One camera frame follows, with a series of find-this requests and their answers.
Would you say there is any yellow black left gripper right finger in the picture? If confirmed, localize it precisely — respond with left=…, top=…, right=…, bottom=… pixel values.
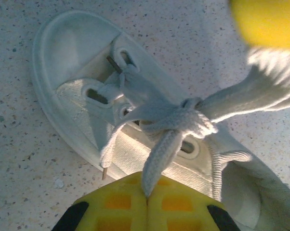
left=147, top=175, right=242, bottom=231

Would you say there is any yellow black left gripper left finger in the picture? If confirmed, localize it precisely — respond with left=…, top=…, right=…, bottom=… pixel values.
left=52, top=172, right=148, bottom=231

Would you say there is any white shoelace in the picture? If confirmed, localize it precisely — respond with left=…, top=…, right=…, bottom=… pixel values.
left=96, top=47, right=290, bottom=200

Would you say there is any white canvas shoe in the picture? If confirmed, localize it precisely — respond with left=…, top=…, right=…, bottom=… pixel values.
left=31, top=9, right=290, bottom=229

